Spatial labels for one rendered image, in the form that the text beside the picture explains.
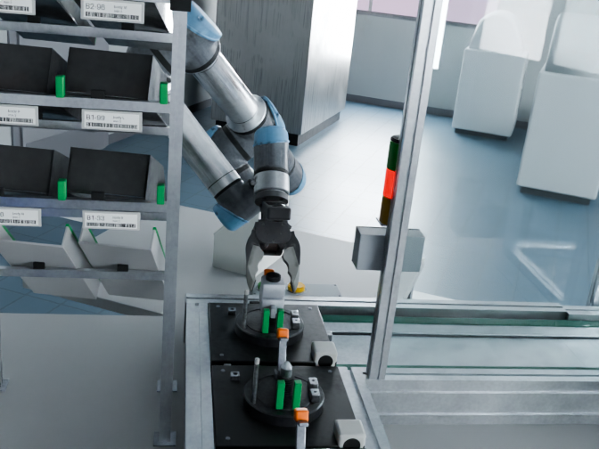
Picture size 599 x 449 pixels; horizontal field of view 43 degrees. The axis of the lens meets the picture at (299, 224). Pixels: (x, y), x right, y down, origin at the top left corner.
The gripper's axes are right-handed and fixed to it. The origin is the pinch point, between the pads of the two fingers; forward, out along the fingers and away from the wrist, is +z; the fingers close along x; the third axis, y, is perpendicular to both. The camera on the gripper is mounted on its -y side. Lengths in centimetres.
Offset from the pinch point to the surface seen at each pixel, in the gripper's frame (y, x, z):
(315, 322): 9.7, -10.1, 5.1
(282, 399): -18.5, 1.1, 24.5
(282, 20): 392, -61, -339
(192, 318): 12.5, 15.5, 4.1
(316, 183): 375, -84, -184
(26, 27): -34, 45, -33
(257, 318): 6.7, 2.5, 5.1
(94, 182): -28.1, 32.8, -8.8
